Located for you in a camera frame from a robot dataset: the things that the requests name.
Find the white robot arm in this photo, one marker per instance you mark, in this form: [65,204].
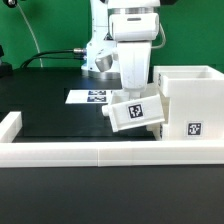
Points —
[125,21]

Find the white drawer cabinet box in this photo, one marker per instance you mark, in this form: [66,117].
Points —
[193,101]

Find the white U-shaped table fence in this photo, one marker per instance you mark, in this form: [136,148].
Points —
[101,154]

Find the white front drawer with tag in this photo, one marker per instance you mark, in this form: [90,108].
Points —
[159,130]

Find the white drawer with tag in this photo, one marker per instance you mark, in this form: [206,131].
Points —
[125,113]
[159,130]

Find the black device at left edge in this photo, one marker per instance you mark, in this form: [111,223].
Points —
[5,68]

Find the white fiducial marker sheet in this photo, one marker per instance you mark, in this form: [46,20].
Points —
[89,96]

